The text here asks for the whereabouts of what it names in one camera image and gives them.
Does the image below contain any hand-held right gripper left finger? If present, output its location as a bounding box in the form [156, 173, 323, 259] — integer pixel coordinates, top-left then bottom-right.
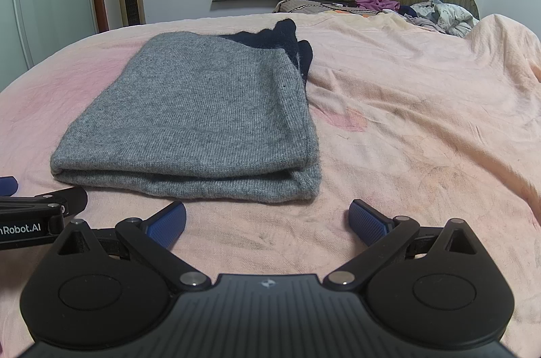
[55, 201, 212, 290]

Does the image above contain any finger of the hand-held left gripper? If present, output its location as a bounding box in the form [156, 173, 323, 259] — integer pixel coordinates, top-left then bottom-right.
[0, 175, 20, 197]
[0, 188, 88, 235]

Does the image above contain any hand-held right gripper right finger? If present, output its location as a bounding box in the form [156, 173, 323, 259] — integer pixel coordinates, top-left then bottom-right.
[325, 198, 483, 289]

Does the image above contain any grey sweater with navy sleeves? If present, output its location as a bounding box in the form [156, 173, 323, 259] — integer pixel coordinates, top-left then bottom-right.
[50, 19, 322, 203]

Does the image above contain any pile of light clothes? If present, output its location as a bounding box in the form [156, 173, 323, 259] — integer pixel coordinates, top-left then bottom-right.
[399, 0, 476, 38]

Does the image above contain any pink bed blanket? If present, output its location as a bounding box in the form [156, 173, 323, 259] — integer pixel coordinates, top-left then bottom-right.
[0, 11, 541, 342]

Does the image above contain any purple garment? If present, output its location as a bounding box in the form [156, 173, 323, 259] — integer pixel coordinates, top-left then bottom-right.
[355, 0, 401, 13]

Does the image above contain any brown pillow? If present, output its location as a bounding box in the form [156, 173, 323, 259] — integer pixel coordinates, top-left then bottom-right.
[273, 0, 360, 14]

